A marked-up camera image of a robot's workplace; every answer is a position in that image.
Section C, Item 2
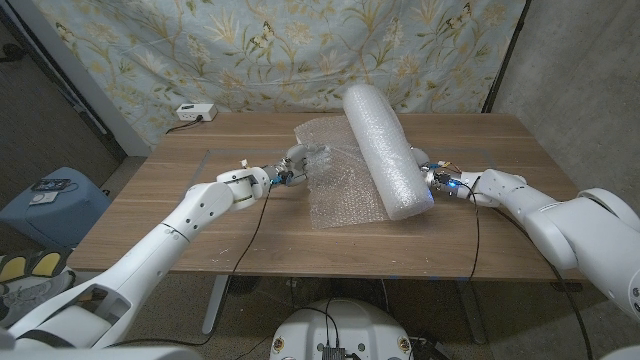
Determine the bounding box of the grey wall post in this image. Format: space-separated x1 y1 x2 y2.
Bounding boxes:
7 0 153 158

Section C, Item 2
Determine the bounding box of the white robot torso base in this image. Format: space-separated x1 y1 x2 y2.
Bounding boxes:
269 298 415 360

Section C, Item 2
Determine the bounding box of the white power strip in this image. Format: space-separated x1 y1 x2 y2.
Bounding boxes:
175 103 219 123

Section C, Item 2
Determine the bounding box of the floral printed backdrop cloth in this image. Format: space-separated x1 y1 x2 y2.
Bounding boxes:
32 0 526 149

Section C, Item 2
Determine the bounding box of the bubble wrap roll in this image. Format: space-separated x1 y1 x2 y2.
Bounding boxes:
293 83 436 230

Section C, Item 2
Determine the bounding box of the grey table leg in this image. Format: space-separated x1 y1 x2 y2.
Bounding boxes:
457 279 487 345

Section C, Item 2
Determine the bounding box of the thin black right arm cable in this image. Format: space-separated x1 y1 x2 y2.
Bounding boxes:
452 179 481 282

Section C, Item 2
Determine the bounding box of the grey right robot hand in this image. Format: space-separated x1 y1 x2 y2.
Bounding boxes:
409 146 464 199

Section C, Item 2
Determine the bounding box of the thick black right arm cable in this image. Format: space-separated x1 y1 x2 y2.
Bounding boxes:
492 207 596 360

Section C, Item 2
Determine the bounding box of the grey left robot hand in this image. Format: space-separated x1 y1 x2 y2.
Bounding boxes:
267 143 326 189

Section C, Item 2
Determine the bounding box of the small white flat device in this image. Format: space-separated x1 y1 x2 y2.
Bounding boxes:
28 191 59 206

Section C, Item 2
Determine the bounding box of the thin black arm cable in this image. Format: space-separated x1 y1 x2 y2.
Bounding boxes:
107 185 274 348
452 179 481 282

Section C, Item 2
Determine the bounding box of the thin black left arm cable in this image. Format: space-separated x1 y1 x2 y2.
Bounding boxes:
107 185 274 348

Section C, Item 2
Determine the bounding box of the black phone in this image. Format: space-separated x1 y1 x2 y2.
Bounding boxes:
30 178 73 192

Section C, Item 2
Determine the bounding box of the black power strip cord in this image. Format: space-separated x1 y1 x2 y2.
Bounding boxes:
164 115 204 135

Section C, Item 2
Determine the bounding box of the black backdrop stand pole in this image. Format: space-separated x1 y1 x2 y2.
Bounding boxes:
480 0 532 114

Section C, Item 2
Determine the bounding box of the grey sneaker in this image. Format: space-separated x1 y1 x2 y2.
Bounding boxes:
0 269 76 326

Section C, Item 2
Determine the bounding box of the yellow and black shoe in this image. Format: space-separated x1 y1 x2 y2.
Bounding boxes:
28 248 74 279
0 254 30 284

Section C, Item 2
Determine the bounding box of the black torso cable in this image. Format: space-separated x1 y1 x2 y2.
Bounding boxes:
298 298 342 349

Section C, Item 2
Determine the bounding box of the white table leg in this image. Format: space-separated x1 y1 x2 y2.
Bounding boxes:
202 274 230 335

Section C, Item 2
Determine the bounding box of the blue hard case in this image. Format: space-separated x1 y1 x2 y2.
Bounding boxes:
0 166 112 250

